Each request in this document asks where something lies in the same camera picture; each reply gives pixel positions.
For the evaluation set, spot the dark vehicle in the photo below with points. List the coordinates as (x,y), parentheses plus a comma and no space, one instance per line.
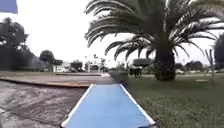
(136,71)

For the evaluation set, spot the row of distant trees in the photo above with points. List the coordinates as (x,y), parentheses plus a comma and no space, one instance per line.
(75,63)

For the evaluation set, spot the blue painted path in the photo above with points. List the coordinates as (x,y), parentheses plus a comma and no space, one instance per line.
(106,108)

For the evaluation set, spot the white building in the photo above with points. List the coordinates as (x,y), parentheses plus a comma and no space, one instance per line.
(61,68)

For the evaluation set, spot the large palm tree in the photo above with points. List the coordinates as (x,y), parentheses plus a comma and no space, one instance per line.
(165,50)

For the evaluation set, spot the orange kerb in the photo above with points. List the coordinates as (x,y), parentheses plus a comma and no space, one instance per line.
(43,83)

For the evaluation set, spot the green grass lawn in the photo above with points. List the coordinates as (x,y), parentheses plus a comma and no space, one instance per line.
(180,100)

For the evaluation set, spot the grey asphalt road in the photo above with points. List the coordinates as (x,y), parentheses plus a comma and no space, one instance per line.
(33,100)

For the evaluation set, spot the small bare tree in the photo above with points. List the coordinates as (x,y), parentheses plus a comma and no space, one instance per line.
(210,61)

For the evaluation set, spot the dark leafy tree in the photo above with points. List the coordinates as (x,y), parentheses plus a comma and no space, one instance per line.
(13,46)

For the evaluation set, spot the blue sign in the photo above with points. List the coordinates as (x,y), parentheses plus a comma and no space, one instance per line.
(8,5)

